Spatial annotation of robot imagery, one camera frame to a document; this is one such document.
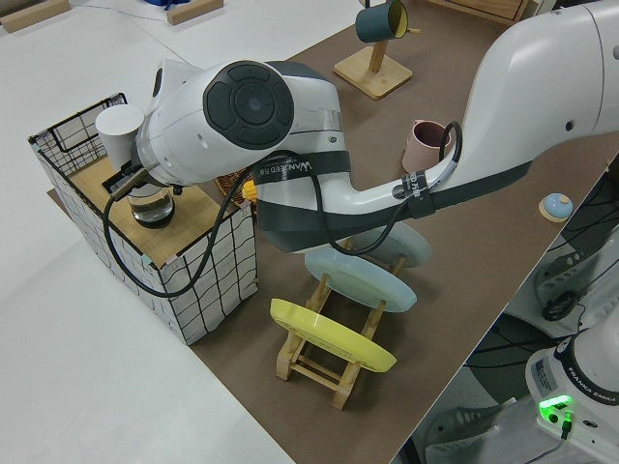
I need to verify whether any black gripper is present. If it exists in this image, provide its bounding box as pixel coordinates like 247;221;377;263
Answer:
112;169;188;198

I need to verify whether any white bottle with glass base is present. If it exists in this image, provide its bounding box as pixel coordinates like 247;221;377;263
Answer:
94;106;175;229

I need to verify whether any pink mug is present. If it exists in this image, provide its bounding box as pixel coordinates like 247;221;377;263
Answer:
401;119;458;171

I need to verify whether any round brown wicker basket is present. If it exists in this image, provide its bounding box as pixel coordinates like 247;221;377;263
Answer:
214;168;258;205

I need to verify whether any light wooden block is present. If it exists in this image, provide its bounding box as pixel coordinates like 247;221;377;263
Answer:
166;0;225;26
0;0;72;35

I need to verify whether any yellow plate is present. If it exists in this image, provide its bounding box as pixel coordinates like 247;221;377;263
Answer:
269;298;398;374

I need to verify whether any light blue plate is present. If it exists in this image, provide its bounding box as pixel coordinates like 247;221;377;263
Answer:
303;248;419;316

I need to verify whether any wooden plate rack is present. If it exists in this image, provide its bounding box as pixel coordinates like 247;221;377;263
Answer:
275;254;408;412

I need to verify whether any wooden mug tree stand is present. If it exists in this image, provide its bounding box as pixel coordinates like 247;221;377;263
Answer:
332;26;422;102

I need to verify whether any grey plate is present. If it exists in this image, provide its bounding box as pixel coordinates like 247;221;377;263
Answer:
338;225;433;271

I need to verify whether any dark blue mug yellow inside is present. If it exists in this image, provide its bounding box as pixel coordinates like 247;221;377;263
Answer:
354;0;410;44

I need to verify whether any wooden drawer cabinet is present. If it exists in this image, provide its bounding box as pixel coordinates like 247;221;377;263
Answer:
425;0;531;27

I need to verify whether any blue bell on wooden base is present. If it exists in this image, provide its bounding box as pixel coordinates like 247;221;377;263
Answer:
538;192;575;224

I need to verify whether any white power strip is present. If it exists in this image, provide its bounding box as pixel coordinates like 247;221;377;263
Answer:
534;248;613;315

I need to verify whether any grey wrist bracket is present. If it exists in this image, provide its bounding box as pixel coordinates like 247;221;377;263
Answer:
101;165;147;201

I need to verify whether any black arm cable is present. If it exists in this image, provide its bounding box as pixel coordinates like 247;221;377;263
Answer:
103;120;463;298

